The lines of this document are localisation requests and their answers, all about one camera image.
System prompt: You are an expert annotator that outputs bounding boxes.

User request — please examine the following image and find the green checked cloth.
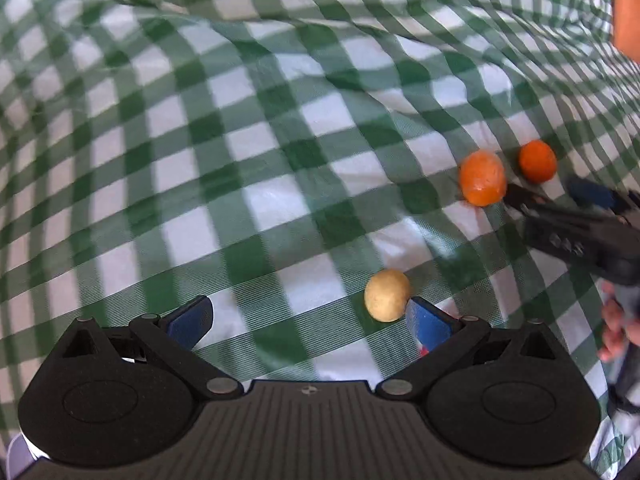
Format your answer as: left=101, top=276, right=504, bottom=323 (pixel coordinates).
left=0, top=0, right=640, bottom=480

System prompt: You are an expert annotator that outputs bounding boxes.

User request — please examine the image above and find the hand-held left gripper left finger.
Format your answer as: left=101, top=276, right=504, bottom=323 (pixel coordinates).
left=55, top=295, right=245, bottom=401

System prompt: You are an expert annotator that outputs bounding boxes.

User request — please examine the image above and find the small tangerine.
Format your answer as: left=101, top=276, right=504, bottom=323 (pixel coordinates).
left=459, top=149, right=507, bottom=207
left=518, top=139, right=558, bottom=183

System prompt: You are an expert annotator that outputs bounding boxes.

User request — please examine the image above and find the light blue plate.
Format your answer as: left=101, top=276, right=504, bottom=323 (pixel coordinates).
left=4, top=432, right=51, bottom=480

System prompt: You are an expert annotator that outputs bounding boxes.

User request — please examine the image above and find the small yellow potato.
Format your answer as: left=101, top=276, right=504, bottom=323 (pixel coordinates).
left=364, top=268, right=412, bottom=323

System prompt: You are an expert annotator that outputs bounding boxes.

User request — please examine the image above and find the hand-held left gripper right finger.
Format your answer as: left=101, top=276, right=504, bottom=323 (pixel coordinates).
left=375, top=297, right=566, bottom=401

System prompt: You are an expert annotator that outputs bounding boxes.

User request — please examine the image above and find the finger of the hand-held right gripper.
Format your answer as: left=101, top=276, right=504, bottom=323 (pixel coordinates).
left=566, top=175, right=640, bottom=228
left=504, top=183, right=553, bottom=213

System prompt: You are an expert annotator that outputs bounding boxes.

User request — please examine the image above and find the person's right hand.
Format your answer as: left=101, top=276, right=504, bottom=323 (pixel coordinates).
left=597, top=280, right=632, bottom=363

